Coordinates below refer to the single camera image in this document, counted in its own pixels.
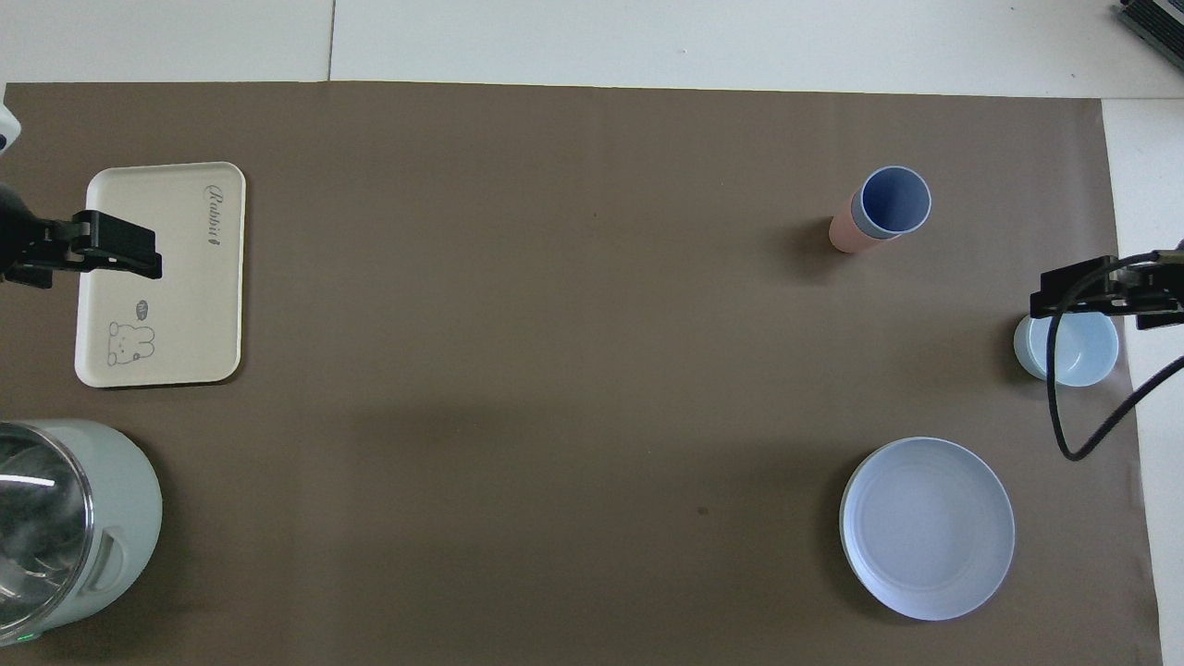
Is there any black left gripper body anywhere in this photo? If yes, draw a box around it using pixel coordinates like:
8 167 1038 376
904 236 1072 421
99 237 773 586
0 183 80 290

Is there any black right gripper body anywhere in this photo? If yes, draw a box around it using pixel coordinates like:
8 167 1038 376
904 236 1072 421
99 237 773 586
1115 250 1184 331

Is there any blue ribbed cup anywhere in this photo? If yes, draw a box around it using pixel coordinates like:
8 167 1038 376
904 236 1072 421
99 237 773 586
851 166 932 241

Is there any pink cup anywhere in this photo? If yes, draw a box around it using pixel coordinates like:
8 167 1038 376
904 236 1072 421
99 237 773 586
829 214 904 254

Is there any cream rabbit print tray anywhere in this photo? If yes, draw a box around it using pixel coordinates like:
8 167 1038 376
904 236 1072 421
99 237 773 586
74 162 247 388

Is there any light blue bowl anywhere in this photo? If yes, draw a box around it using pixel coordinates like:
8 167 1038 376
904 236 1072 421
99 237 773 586
1013 312 1120 388

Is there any dark grey ribbed device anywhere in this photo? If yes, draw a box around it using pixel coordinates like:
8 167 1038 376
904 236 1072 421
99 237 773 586
1115 0 1184 70

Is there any light blue plate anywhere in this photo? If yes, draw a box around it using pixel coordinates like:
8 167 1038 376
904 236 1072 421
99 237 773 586
839 437 1017 622

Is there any brown paper table mat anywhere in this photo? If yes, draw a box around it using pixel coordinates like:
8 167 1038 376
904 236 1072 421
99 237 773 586
0 81 1165 666

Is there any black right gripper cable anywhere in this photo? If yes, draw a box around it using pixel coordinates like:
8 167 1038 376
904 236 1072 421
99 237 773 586
1046 248 1184 462

